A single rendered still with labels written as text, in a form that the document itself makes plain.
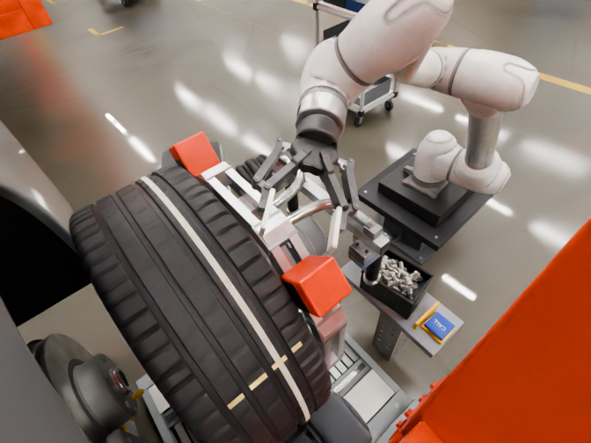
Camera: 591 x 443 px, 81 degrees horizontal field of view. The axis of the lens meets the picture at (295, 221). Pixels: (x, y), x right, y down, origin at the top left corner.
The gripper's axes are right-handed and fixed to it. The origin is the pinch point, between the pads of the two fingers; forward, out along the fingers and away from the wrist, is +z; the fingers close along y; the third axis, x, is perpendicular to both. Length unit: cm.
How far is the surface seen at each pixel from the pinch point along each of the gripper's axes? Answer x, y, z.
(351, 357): -105, -49, -1
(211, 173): -17.2, 18.0, -16.3
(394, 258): -61, -45, -30
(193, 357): -9.4, 10.2, 19.4
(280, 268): -12.9, 0.0, 1.9
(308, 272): -5.5, -3.5, 4.3
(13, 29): -194, 248, -218
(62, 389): -28, 31, 27
